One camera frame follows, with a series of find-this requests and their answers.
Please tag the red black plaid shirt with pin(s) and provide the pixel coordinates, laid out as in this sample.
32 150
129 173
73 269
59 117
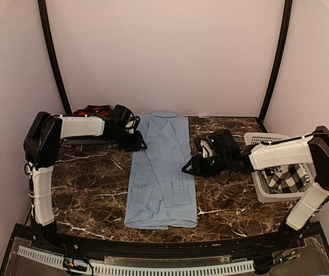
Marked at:
94 110

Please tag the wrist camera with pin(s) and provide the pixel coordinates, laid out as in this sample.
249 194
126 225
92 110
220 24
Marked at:
125 118
219 143

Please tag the white slotted cable duct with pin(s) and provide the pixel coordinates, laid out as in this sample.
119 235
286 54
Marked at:
131 266

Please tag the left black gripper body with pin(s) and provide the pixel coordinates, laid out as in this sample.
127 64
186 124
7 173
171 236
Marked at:
126 141

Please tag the black white checkered shirt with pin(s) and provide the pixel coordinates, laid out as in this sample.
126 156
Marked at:
286 179

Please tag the black frame post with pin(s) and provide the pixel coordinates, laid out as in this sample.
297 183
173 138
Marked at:
46 29
282 38

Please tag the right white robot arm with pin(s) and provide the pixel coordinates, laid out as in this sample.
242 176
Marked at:
311 150

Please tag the grey plastic laundry basket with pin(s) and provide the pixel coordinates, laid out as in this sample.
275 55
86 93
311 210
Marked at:
264 195

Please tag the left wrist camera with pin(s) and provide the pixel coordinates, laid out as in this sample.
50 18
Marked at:
125 118

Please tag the black front rail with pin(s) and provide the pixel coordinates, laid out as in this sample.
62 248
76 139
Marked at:
257 246

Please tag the light blue long sleeve shirt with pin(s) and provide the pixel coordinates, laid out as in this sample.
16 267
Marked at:
160 195

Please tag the left black frame post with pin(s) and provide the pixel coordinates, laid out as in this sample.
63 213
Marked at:
46 29

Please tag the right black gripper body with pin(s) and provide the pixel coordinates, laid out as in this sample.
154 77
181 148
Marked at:
220 164

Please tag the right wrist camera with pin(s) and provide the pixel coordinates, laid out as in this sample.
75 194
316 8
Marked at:
219 143

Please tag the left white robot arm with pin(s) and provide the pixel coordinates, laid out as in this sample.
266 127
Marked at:
42 144

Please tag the right black frame post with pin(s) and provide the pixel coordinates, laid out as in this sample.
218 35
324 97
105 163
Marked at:
282 38

